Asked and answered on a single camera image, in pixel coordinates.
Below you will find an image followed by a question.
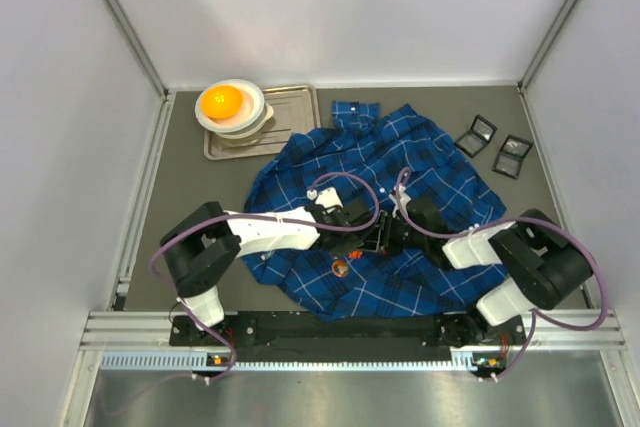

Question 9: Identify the orange ball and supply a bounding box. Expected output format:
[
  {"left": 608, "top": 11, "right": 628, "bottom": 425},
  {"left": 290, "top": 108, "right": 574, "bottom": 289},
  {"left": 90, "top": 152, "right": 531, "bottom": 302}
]
[{"left": 200, "top": 85, "right": 243, "bottom": 120}]

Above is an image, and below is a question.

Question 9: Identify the black jewelry box right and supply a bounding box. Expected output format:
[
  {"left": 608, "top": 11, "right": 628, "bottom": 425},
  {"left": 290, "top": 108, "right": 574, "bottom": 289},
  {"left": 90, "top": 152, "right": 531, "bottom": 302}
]
[{"left": 492, "top": 134, "right": 534, "bottom": 180}]

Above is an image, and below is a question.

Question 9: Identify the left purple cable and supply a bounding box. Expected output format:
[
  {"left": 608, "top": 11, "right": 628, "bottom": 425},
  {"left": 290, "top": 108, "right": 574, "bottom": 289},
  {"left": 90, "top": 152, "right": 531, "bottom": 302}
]
[{"left": 149, "top": 171, "right": 381, "bottom": 383}]

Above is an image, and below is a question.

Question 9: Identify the white bowl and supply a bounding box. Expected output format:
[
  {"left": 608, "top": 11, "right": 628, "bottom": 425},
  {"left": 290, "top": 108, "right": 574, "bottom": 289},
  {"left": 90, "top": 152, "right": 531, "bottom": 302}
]
[{"left": 194, "top": 79, "right": 273, "bottom": 137}]

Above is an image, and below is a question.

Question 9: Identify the silver metal tray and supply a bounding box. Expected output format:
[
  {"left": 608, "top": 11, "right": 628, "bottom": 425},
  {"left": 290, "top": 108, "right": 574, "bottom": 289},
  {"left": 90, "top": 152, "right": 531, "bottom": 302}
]
[{"left": 204, "top": 85, "right": 321, "bottom": 161}]

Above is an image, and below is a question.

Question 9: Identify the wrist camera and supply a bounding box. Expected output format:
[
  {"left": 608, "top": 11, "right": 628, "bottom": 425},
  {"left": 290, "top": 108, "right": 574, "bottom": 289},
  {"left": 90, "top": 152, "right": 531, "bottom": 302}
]
[
  {"left": 307, "top": 187, "right": 343, "bottom": 211},
  {"left": 389, "top": 185, "right": 411, "bottom": 218}
]

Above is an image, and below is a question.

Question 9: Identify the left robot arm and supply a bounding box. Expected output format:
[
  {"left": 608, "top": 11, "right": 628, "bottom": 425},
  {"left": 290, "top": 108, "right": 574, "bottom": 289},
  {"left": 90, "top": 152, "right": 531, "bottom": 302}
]
[{"left": 152, "top": 200, "right": 379, "bottom": 331}]

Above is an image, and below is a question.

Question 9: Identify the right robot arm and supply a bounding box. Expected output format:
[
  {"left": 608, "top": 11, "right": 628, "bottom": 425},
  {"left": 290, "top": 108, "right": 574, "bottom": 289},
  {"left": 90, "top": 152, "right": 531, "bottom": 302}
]
[{"left": 358, "top": 198, "right": 606, "bottom": 332}]

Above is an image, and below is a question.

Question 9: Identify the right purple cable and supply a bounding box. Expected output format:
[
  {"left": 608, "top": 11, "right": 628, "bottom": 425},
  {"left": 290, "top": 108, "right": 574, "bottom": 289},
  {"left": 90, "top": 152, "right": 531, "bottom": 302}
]
[{"left": 394, "top": 166, "right": 610, "bottom": 383}]

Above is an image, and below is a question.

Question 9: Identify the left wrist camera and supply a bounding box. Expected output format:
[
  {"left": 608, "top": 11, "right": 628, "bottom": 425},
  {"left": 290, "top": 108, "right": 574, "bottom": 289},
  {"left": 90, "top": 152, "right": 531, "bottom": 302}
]
[{"left": 307, "top": 187, "right": 343, "bottom": 211}]

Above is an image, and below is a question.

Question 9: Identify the white cable duct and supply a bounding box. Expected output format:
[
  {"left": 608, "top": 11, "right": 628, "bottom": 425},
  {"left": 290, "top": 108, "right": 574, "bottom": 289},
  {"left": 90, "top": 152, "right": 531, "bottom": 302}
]
[{"left": 99, "top": 346, "right": 506, "bottom": 373}]

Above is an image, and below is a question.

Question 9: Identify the round brown badge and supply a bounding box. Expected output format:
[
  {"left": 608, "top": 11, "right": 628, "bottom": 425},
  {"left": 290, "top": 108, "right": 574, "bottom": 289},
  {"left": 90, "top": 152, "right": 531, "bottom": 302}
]
[{"left": 331, "top": 259, "right": 350, "bottom": 278}]

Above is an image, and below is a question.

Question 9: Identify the blue plaid shirt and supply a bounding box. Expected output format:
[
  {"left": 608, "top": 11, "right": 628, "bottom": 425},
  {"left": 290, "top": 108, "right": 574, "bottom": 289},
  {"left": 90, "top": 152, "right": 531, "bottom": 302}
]
[{"left": 243, "top": 101, "right": 506, "bottom": 321}]

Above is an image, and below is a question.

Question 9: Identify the black jewelry box left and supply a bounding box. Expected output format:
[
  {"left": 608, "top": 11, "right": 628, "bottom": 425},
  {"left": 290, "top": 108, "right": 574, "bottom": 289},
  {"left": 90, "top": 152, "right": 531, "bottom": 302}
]
[{"left": 454, "top": 115, "right": 497, "bottom": 158}]

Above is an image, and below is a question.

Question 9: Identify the purple cable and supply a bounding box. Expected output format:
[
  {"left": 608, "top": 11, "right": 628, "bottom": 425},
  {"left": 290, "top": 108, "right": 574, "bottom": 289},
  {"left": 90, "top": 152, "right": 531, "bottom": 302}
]
[
  {"left": 149, "top": 171, "right": 381, "bottom": 383},
  {"left": 394, "top": 166, "right": 610, "bottom": 383}
]

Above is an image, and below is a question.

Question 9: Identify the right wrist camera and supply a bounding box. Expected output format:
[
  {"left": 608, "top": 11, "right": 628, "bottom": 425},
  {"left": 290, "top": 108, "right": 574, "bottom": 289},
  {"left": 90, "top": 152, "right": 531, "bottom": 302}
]
[{"left": 389, "top": 185, "right": 411, "bottom": 218}]

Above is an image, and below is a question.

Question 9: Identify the black jewelry box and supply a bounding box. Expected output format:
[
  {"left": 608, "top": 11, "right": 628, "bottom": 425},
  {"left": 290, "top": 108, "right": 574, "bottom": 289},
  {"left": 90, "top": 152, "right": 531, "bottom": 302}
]
[
  {"left": 454, "top": 115, "right": 497, "bottom": 158},
  {"left": 492, "top": 134, "right": 534, "bottom": 180}
]

